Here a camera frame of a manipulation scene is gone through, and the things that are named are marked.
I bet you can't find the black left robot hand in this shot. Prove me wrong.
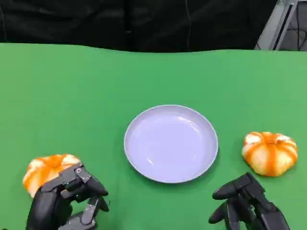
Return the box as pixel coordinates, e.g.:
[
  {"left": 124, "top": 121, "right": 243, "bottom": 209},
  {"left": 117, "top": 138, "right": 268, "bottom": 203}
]
[{"left": 25, "top": 164, "right": 110, "bottom": 230}]

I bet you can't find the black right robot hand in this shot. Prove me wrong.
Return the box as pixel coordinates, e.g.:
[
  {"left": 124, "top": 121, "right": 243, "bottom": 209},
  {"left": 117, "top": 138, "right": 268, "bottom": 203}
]
[{"left": 208, "top": 172, "right": 291, "bottom": 230}]

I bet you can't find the orange white toy bread roll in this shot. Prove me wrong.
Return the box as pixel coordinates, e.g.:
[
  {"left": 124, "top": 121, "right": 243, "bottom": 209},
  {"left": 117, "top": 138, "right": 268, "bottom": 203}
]
[
  {"left": 241, "top": 131, "right": 299, "bottom": 177},
  {"left": 23, "top": 154, "right": 82, "bottom": 199}
]

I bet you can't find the lilac plate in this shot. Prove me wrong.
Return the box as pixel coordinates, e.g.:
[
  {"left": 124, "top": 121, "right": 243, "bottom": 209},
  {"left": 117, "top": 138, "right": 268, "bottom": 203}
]
[{"left": 123, "top": 104, "right": 219, "bottom": 184}]

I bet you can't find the black backdrop curtain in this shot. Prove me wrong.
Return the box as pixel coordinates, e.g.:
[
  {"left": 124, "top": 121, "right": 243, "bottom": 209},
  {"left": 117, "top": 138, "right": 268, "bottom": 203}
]
[{"left": 0, "top": 0, "right": 279, "bottom": 53}]

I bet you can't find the black background cable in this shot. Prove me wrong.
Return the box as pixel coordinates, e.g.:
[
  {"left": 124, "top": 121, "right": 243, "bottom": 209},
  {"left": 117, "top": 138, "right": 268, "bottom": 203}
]
[{"left": 286, "top": 26, "right": 307, "bottom": 51}]

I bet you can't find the silver aluminium frame post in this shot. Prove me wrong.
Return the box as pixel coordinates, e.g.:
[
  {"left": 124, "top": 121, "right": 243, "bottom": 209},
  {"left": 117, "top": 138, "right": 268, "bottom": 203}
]
[{"left": 254, "top": 0, "right": 307, "bottom": 51}]

